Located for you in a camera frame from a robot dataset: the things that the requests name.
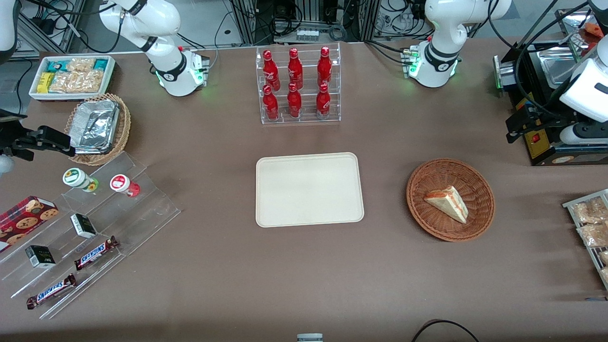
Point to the yellow snack packet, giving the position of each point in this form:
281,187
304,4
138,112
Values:
45,83

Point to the tray of packaged snacks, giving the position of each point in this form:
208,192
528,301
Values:
589,251

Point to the teal snack packet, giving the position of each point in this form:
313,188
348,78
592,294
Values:
58,65
101,64

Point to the light wicker basket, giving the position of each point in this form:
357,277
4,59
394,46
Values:
124,126

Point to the red cola bottle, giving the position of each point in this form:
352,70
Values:
294,104
270,71
324,69
323,104
270,105
295,70

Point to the brown wicker basket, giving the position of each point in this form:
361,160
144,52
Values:
427,223

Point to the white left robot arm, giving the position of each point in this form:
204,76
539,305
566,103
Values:
441,28

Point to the clear acrylic stepped shelf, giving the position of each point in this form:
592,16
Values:
142,213

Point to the small clear snack bag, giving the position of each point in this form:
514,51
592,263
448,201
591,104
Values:
80,64

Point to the orange object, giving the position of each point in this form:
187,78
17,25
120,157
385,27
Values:
593,28

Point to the snickers bar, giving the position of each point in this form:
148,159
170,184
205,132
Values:
96,253
51,291

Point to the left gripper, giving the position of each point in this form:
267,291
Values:
546,117

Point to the white snack bin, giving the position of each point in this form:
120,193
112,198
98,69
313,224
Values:
35,95

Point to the red lid jar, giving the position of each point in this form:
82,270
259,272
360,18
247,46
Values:
121,183

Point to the black countertop appliance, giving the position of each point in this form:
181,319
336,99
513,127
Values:
584,156

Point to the grey device at edge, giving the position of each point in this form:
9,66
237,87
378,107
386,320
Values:
309,337

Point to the triangular sandwich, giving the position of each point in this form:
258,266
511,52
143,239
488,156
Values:
449,203

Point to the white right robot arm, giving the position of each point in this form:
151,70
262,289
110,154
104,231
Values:
161,19

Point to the white power strip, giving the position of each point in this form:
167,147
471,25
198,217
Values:
308,35

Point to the small black box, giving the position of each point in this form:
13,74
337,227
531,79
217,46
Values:
40,256
83,226

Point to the cream rectangular tray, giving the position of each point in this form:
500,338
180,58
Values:
308,190

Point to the red plaid cookie box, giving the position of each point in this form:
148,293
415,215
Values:
23,221

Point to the stack of foil trays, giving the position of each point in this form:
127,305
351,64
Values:
95,126

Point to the large clear snack bag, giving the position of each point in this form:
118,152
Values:
76,82

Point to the clear bag of snacks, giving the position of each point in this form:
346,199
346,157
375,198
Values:
593,235
605,274
591,210
604,257

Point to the clear acrylic bottle rack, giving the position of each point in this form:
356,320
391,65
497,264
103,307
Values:
308,118

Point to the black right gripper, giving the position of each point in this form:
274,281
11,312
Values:
10,141

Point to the green lid jar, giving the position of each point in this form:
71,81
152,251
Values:
76,177

